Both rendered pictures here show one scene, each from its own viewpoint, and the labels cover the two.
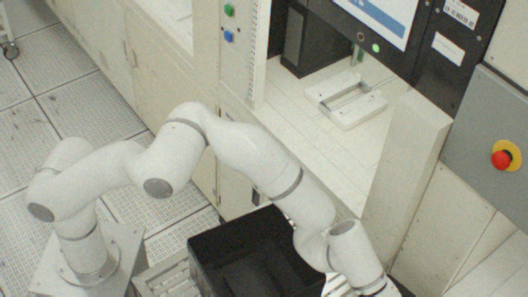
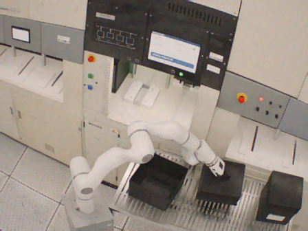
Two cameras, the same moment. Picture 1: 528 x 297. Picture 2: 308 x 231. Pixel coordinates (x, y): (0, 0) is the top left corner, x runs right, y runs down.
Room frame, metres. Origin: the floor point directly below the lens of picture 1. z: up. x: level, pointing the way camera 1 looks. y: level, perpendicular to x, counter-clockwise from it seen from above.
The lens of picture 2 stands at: (-0.33, 0.92, 2.91)
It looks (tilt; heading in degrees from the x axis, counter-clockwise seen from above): 46 degrees down; 324
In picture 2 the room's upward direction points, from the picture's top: 9 degrees clockwise
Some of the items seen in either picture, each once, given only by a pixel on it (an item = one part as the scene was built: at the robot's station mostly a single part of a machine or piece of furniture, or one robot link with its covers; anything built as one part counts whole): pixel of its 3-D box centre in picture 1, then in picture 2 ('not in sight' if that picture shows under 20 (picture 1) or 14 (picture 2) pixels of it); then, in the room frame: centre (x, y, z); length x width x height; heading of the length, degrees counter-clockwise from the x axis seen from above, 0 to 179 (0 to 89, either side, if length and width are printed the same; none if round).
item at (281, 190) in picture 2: not in sight; (280, 199); (0.19, -0.66, 0.89); 0.29 x 0.29 x 0.25; 45
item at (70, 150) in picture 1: (72, 185); (81, 177); (0.86, 0.48, 1.07); 0.19 x 0.12 x 0.24; 169
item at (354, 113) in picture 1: (346, 97); (141, 93); (1.47, -0.26, 0.89); 0.22 x 0.21 x 0.04; 131
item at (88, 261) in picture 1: (82, 241); (84, 199); (0.82, 0.49, 0.85); 0.19 x 0.19 x 0.18
